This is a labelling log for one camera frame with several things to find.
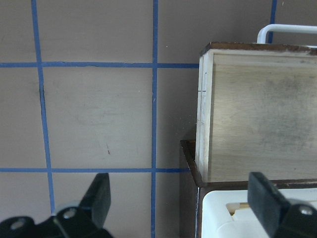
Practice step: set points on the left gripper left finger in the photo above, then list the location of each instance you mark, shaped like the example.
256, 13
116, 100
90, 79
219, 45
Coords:
83, 221

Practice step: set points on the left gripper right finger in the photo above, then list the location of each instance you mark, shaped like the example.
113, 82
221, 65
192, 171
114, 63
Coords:
280, 217

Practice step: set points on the white plastic tray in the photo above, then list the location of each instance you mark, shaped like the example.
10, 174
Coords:
227, 214

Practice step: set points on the wooden drawer with white handle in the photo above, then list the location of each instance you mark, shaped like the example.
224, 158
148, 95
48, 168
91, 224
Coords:
257, 109

